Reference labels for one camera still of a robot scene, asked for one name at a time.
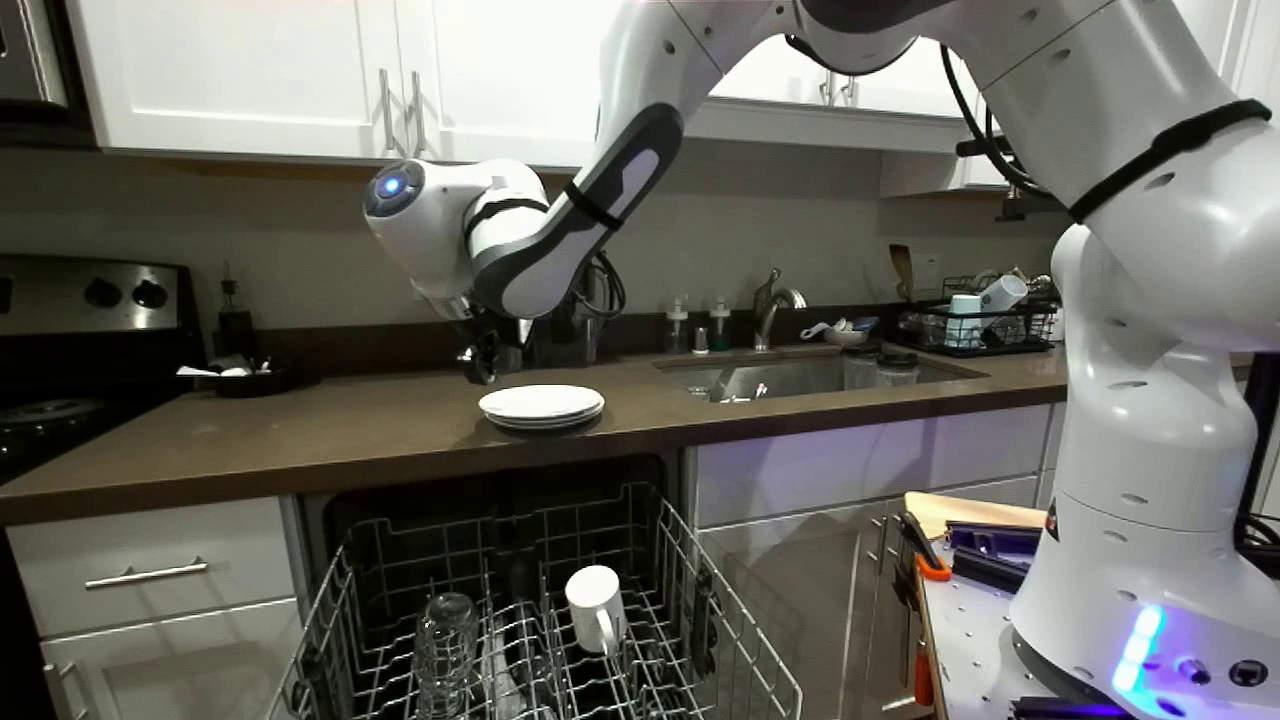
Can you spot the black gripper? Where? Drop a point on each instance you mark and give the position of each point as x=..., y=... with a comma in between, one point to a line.
x=495, y=339

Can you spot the white ceramic plate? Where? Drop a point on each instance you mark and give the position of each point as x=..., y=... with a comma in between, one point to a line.
x=540, y=425
x=540, y=403

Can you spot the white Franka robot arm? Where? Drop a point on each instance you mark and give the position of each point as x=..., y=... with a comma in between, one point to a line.
x=1145, y=440

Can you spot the black coffee maker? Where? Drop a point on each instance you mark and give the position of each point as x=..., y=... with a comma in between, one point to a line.
x=594, y=316

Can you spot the small soap bottle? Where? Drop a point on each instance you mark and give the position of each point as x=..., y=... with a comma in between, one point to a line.
x=721, y=329
x=678, y=329

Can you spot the dark shallow dish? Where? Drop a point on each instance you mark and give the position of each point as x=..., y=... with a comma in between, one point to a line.
x=242, y=376

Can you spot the dark glass bottle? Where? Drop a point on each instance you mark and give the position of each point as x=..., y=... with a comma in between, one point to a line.
x=234, y=326

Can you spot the white ceramic mug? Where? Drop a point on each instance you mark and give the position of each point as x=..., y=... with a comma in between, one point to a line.
x=594, y=607

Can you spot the clear drinking glass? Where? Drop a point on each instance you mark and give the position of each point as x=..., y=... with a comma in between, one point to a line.
x=444, y=644

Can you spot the chrome faucet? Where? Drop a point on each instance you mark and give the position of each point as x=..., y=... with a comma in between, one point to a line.
x=768, y=313

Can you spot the white drawer front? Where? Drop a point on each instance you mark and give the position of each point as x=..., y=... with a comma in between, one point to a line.
x=201, y=543

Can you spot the steel kitchen sink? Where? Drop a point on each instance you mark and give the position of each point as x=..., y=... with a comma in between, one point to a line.
x=825, y=375

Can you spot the grey under-sink cabinet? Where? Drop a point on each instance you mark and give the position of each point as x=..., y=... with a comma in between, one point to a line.
x=800, y=586

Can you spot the wide white upper cabinet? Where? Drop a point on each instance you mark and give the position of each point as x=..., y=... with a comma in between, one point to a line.
x=774, y=114

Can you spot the steel black stove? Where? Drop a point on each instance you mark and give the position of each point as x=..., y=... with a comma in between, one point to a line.
x=81, y=293

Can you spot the white lower cabinet door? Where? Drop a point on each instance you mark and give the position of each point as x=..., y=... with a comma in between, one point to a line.
x=175, y=667

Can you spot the dish drying rack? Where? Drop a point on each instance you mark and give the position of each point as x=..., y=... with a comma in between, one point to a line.
x=974, y=326

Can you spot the wooden board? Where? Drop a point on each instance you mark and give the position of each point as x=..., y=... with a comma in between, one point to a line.
x=974, y=511

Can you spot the black tool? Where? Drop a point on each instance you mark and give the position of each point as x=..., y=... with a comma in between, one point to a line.
x=995, y=553

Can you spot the metal robot table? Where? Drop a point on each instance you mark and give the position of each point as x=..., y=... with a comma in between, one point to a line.
x=974, y=641

